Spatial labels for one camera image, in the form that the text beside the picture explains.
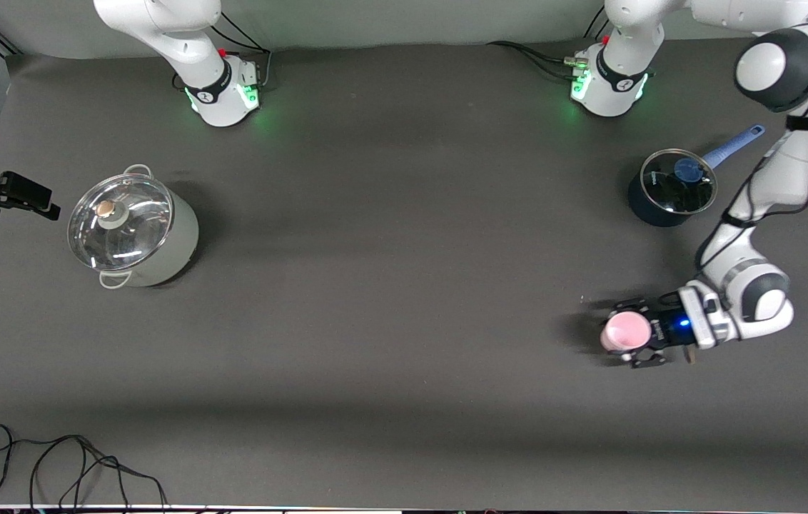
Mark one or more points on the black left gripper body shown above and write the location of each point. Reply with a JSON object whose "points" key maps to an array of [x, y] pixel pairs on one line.
{"points": [[664, 329]]}

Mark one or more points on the pink plastic cup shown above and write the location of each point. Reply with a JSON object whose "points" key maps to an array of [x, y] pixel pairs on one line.
{"points": [[622, 332]]}

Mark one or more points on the grey steel stock pot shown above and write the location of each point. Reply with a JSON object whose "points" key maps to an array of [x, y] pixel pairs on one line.
{"points": [[175, 243]]}

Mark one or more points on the glass lid with blue knob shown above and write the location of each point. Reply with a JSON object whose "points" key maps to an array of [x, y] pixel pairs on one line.
{"points": [[668, 189]]}

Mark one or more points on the dark grey table cover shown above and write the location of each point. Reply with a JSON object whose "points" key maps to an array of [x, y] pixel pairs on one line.
{"points": [[404, 321]]}

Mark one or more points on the dark blue saucepan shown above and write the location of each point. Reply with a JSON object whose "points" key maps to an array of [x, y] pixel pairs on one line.
{"points": [[650, 210]]}

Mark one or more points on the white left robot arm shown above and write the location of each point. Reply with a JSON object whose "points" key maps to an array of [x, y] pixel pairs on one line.
{"points": [[804, 171]]}

